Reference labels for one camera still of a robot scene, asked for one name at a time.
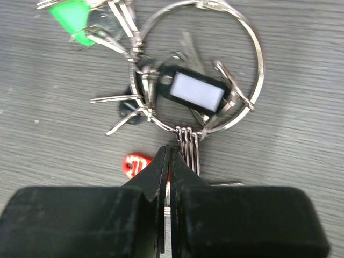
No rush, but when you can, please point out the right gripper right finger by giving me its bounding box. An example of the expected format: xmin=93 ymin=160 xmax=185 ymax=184
xmin=169 ymin=150 xmax=331 ymax=257

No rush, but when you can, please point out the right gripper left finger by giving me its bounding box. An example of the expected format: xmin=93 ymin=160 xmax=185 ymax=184
xmin=1 ymin=146 xmax=170 ymax=257

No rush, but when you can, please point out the large metal keyring with keys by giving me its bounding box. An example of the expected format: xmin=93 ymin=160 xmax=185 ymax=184
xmin=37 ymin=1 xmax=265 ymax=174

